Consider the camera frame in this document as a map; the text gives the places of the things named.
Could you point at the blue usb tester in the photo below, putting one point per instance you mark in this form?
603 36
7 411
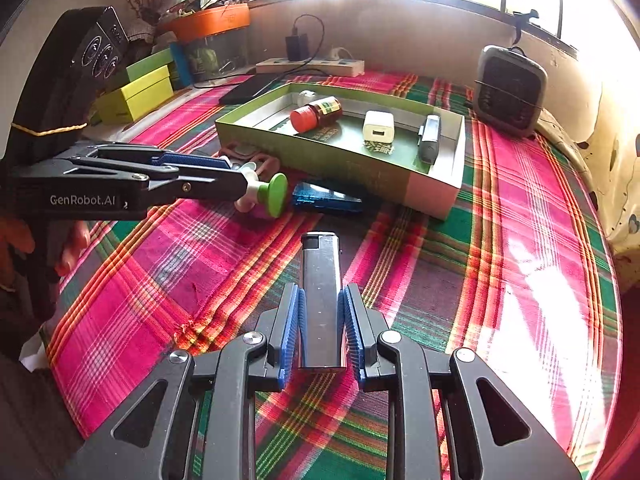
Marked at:
325 200

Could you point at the yellow-green box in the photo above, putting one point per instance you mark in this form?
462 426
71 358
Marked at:
135 100

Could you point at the green white spool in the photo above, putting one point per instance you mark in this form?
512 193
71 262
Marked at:
275 195

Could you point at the black window hook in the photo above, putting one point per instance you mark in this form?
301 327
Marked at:
522 25

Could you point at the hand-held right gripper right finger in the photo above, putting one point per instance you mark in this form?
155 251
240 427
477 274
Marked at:
350 330

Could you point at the woven basket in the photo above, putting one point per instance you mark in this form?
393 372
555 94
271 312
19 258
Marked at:
142 30

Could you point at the white plug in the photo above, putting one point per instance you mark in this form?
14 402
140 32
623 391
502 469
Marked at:
340 54

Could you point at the black phone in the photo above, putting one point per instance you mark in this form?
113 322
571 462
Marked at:
245 91

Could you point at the brown bottle red cap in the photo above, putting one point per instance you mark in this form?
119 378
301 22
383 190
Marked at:
320 112

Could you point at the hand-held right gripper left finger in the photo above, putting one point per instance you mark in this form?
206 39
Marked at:
290 335

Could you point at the white paper scrap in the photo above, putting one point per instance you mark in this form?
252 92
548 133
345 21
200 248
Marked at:
35 355

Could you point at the dark grey electric shaver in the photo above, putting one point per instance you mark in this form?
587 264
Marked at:
429 145

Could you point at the green cardboard box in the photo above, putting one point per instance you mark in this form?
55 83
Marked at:
350 160

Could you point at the white power strip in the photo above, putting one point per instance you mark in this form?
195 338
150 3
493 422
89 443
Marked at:
320 66

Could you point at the person's left hand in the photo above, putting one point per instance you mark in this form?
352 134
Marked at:
75 247

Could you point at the glass tank orange rim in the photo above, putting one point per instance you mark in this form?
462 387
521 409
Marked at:
210 22

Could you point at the black charger adapter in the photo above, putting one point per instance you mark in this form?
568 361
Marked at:
297 47

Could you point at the grey small heater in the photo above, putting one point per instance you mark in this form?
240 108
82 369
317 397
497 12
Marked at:
507 90

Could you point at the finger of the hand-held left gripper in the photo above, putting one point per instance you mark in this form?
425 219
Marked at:
210 182
195 160

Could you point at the clear white round cap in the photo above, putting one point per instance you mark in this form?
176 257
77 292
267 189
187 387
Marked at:
306 96

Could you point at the white charger adapter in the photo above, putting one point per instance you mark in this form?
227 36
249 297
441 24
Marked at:
378 127

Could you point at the silver lighter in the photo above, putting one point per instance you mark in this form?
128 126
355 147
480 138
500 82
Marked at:
320 300

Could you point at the blue box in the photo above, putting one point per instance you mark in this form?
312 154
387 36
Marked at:
181 65

